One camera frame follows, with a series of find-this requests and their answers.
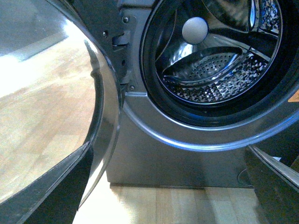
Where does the round washing machine door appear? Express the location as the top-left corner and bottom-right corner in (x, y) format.
(0, 0), (120, 207)

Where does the grey front-load washing machine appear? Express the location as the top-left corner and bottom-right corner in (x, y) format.
(70, 0), (299, 188)

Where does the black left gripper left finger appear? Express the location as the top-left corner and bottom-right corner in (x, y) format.
(0, 142), (93, 224)

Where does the orange warning sticker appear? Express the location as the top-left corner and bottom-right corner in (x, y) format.
(288, 90), (299, 103)

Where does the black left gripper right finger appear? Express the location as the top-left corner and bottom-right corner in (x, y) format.
(245, 145), (299, 224)

